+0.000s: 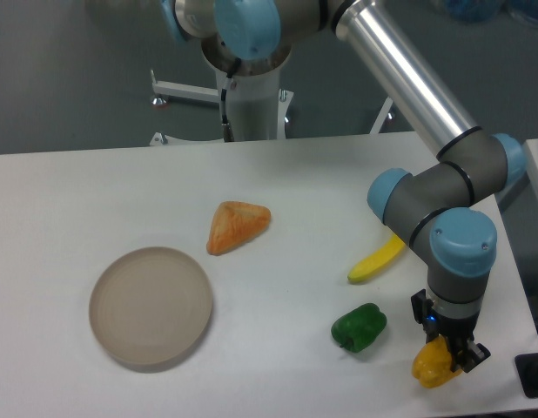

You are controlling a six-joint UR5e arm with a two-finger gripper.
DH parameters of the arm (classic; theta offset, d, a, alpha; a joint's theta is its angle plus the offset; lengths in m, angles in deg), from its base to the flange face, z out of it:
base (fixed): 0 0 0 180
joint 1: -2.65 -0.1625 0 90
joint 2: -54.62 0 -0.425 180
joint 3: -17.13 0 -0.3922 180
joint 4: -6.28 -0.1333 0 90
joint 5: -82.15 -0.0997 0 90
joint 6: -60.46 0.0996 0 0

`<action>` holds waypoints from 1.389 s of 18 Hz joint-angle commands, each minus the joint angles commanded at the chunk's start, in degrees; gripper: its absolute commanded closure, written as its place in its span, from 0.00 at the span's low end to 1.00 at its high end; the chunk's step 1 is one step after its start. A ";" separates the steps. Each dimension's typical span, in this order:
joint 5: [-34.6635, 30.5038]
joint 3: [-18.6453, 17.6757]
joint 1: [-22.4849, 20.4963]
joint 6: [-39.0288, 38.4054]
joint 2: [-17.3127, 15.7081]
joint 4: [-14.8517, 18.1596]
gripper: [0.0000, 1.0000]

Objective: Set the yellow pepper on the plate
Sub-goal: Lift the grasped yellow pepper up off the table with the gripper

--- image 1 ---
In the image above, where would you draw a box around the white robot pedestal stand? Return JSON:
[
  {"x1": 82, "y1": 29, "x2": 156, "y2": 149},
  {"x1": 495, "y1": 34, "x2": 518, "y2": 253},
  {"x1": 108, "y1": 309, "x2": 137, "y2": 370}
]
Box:
[{"x1": 148, "y1": 41, "x2": 394, "y2": 147}]

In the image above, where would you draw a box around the yellow toy pepper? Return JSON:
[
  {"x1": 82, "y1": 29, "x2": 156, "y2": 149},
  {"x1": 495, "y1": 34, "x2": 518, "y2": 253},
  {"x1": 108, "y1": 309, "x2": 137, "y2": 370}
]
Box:
[{"x1": 412, "y1": 336, "x2": 462, "y2": 388}]

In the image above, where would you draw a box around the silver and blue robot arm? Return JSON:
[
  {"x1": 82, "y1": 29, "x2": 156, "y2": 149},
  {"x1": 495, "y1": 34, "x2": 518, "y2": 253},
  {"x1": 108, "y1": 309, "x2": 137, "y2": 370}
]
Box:
[{"x1": 160, "y1": 1, "x2": 526, "y2": 372}]

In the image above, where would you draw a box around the black device at table edge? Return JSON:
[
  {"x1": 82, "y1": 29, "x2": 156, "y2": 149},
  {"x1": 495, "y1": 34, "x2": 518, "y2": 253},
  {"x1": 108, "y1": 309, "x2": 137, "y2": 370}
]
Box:
[{"x1": 514, "y1": 353, "x2": 538, "y2": 399}]

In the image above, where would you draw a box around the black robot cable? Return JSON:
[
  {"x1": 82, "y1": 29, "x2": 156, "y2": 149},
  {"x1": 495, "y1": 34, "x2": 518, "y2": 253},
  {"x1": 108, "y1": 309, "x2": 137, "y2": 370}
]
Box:
[{"x1": 219, "y1": 57, "x2": 243, "y2": 143}]

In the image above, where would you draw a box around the beige round plate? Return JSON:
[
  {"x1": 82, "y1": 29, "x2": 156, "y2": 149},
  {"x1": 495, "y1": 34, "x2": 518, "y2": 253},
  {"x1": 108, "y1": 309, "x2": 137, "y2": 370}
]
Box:
[{"x1": 88, "y1": 246, "x2": 213, "y2": 373}]

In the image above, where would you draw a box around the yellow toy banana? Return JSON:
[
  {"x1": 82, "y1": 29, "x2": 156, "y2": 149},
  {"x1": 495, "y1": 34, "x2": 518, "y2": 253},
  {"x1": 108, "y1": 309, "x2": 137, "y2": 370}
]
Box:
[{"x1": 347, "y1": 235, "x2": 406, "y2": 284}]

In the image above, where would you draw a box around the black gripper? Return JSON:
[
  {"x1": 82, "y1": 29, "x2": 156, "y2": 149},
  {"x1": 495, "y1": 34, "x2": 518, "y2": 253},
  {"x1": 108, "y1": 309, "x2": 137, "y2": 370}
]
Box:
[{"x1": 411, "y1": 289, "x2": 490, "y2": 373}]

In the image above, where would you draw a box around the green toy pepper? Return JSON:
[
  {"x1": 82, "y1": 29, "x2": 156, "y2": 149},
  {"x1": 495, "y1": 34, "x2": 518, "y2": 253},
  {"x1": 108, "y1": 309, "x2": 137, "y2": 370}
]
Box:
[{"x1": 331, "y1": 303, "x2": 387, "y2": 354}]

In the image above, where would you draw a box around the orange triangular toy pastry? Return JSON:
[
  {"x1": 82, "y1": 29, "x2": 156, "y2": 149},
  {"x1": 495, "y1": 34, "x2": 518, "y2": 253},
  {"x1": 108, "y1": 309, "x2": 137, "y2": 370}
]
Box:
[{"x1": 206, "y1": 201, "x2": 272, "y2": 255}]

